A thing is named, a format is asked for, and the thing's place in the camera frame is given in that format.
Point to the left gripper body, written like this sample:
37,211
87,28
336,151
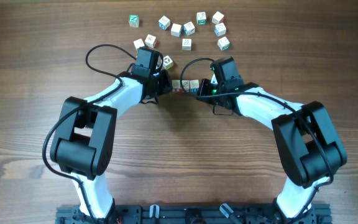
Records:
163,84

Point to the wooden block red U side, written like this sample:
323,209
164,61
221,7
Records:
176,86

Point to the plain white wooden block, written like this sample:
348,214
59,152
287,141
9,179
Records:
176,30

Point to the wooden block shell top red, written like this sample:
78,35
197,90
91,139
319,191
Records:
151,41

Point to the wooden block green side right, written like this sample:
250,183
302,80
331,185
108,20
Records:
223,43

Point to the wooden block green Z side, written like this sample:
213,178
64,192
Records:
201,18

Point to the wooden block blue X side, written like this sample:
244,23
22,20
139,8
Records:
189,28

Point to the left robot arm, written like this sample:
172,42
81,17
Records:
79,145

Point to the wooden block M top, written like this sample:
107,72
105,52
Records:
186,44

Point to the wooden block yellow side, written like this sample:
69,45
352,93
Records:
167,62

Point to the wooden block red pattern top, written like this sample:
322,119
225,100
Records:
185,86

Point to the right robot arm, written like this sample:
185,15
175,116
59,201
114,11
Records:
309,146

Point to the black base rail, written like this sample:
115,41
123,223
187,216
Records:
253,213

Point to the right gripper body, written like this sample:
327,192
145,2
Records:
206,88

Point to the wooden block blue P side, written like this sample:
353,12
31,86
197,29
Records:
220,29

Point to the wooden block green Z top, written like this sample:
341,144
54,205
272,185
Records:
134,20

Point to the wooden block blue H side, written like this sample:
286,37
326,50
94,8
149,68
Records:
194,86

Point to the wooden block green side left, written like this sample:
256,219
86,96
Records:
138,44

